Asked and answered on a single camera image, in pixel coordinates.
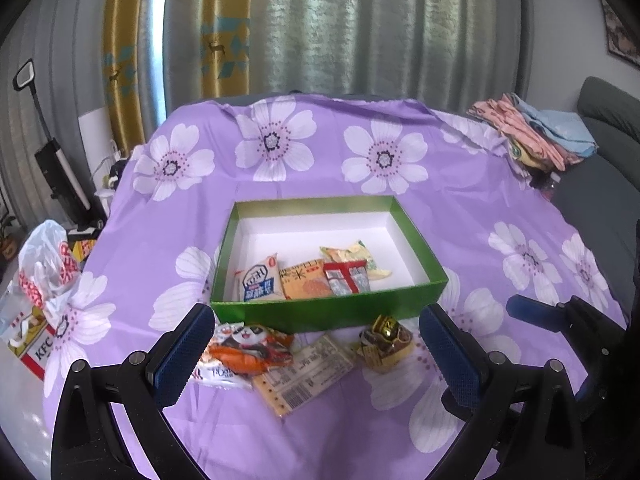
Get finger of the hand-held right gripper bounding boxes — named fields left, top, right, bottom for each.
left=575, top=372, right=610, bottom=403
left=506, top=294, right=576, bottom=336

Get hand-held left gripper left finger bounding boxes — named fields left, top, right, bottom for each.
left=50, top=302, right=216, bottom=480

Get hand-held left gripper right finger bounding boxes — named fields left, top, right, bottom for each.
left=419, top=302, right=583, bottom=480

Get panda print snack packet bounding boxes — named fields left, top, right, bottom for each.
left=207, top=324, right=296, bottom=377

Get white blue label snack packet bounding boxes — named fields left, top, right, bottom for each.
left=235, top=255, right=285, bottom=303

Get beige cracker packet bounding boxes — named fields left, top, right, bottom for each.
left=251, top=335, right=357, bottom=418

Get red white snack packet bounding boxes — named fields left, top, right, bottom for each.
left=322, top=260, right=372, bottom=295

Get yellow green snack packet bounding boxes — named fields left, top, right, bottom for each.
left=320, top=240, right=393, bottom=281

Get orange cracker packet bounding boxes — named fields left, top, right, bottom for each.
left=279, top=259, right=333, bottom=300

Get green cardboard box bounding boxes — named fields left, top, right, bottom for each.
left=210, top=196, right=448, bottom=335

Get gold foil wrapped snack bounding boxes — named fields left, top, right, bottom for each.
left=359, top=315, right=415, bottom=373

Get yellow black box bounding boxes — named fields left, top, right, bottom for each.
left=67, top=237, right=98, bottom=261

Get red white paper bag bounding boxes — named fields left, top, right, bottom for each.
left=0, top=275, right=58, bottom=378

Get white red plastic bag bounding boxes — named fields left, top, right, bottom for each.
left=19, top=220, right=83, bottom=311

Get light blue cloth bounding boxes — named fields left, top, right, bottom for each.
left=515, top=97, right=598, bottom=156

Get pink patterned clothes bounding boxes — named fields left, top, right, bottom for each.
left=467, top=92, right=583, bottom=171

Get grey sofa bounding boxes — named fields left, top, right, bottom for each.
left=550, top=76, right=640, bottom=281

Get potted plant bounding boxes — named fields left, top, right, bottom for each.
left=0, top=210, right=18, bottom=261

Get purple floral cloth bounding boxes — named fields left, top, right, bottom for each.
left=42, top=94, right=631, bottom=480

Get black white upright vacuum cleaner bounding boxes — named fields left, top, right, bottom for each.
left=12, top=59, right=96, bottom=231

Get white rectangular panel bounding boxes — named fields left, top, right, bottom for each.
left=78, top=107, right=123, bottom=186

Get plain grey curtain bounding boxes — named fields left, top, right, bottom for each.
left=0, top=0, right=108, bottom=231

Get shimmering grey curtain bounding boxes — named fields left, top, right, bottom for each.
left=247, top=0, right=531, bottom=103

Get gold deer print curtain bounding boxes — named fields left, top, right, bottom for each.
left=200, top=0, right=251, bottom=98
left=102, top=0, right=168, bottom=146

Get framed wall picture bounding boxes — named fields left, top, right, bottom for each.
left=600, top=0, right=640, bottom=68

